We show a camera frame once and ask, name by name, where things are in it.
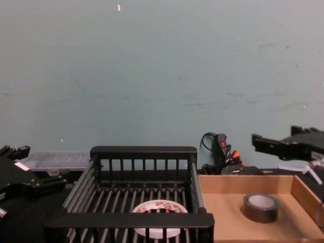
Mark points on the plain pale wall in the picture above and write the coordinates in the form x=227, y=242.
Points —
x=152, y=76

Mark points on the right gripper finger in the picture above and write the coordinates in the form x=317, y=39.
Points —
x=268, y=145
x=306, y=131

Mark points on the silver tape roll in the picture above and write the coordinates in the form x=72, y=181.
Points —
x=262, y=213

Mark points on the white tape roll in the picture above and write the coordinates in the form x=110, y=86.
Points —
x=157, y=206

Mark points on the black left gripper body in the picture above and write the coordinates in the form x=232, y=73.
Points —
x=15, y=182

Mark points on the shallow brown cardboard tray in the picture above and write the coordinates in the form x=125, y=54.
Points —
x=225, y=207

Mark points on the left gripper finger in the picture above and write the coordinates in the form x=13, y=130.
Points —
x=50, y=183
x=15, y=153

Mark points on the black rack with steel bars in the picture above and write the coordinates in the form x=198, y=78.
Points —
x=126, y=221

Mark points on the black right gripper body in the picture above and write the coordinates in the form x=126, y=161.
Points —
x=303, y=148

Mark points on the clear plastic case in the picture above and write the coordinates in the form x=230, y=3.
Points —
x=55, y=160

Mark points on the black table cloth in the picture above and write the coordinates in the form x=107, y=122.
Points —
x=20, y=222

